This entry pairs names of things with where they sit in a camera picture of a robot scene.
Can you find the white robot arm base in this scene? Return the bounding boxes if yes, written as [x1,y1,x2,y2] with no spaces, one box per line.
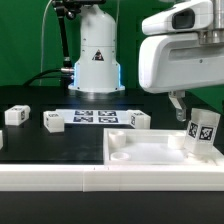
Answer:
[69,5,125,93]

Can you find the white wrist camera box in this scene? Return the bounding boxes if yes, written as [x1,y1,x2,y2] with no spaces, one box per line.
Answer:
[142,0,213,35]

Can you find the white square table top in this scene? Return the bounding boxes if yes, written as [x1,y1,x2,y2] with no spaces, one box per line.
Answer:
[103,128,224,167]

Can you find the white fiducial tag sheet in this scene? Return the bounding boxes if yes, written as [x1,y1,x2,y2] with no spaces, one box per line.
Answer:
[56,109,129,125]

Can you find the white obstacle wall rail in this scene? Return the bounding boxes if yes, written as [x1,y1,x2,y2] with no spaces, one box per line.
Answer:
[0,163,224,192]

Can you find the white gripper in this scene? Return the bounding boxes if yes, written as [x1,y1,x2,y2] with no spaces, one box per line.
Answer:
[138,33,224,122]

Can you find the grey and black cables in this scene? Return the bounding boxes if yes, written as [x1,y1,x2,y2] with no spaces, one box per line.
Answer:
[22,0,75,87]

